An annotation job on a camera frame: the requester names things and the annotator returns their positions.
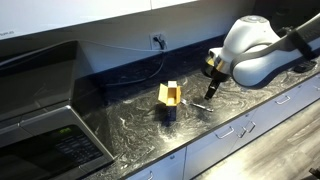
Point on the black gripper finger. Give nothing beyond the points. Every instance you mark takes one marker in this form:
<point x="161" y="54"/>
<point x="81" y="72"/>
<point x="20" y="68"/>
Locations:
<point x="213" y="86"/>

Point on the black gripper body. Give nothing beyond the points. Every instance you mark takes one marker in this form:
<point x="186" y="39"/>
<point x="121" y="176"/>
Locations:
<point x="209" y="70"/>

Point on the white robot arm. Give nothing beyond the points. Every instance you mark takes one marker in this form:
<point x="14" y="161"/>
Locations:
<point x="252" y="54"/>

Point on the open yellow blue box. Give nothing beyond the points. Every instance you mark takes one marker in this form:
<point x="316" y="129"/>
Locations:
<point x="170" y="95"/>

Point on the blue lower cabinet fronts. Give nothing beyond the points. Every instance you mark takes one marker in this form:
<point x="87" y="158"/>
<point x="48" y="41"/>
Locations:
<point x="210" y="149"/>

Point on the black device on counter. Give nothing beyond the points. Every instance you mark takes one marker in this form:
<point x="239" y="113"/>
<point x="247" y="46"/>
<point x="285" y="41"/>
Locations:
<point x="304" y="67"/>

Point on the stainless steel microwave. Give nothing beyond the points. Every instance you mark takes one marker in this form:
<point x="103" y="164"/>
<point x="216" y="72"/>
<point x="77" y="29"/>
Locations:
<point x="49" y="100"/>

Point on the white upper cabinets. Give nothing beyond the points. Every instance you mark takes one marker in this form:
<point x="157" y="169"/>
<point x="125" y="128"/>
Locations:
<point x="24" y="17"/>

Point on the white wall outlet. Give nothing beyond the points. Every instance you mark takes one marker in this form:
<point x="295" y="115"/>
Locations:
<point x="157" y="41"/>

